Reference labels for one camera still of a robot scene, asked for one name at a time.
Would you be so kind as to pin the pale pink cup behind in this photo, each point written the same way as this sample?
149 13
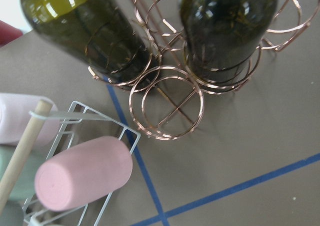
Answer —
14 117

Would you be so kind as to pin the white wire cup rack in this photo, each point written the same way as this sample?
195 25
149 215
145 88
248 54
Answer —
80 123

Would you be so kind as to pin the pink cup in rack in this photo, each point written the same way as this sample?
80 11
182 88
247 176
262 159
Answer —
83 173

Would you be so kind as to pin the wooden dowel handle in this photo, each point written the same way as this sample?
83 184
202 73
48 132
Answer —
23 149

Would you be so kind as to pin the dark wine bottle right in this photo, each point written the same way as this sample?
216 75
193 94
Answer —
221 35

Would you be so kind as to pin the copper wire wine rack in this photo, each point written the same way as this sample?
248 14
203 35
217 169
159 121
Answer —
173 79

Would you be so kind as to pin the pale green cup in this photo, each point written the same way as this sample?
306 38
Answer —
24 187

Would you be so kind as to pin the dark wine bottle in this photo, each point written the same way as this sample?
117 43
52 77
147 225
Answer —
221 35
97 33

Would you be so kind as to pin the dark wine bottle left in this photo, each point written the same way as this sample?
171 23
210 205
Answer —
97 33

